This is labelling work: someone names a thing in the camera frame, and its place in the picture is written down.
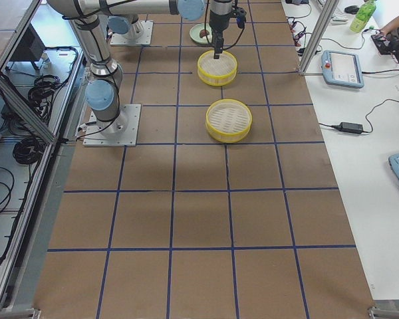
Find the black power adapter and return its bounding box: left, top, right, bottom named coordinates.
left=338, top=122, right=364, bottom=134

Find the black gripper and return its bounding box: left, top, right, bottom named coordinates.
left=213, top=30, right=223, bottom=60

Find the yellow steamer basket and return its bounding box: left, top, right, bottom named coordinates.
left=205, top=99, right=253, bottom=144
left=197, top=51, right=237, bottom=86

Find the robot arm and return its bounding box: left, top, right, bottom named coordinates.
left=206, top=0, right=237, bottom=60
left=49, top=1, right=205, bottom=136

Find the brown bun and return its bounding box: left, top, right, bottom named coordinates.
left=199, top=29, right=209, bottom=38

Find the teach pendant with red button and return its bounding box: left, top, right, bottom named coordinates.
left=321, top=50, right=364, bottom=88

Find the green drink bottle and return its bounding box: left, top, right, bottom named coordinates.
left=349, top=0, right=376, bottom=33

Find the black cable bundle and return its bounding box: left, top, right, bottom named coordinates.
left=12, top=136, right=44, bottom=165

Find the light green plate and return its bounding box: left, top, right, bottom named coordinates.
left=189, top=23, right=212, bottom=46

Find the aluminium frame post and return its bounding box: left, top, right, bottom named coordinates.
left=297, top=0, right=338, bottom=76

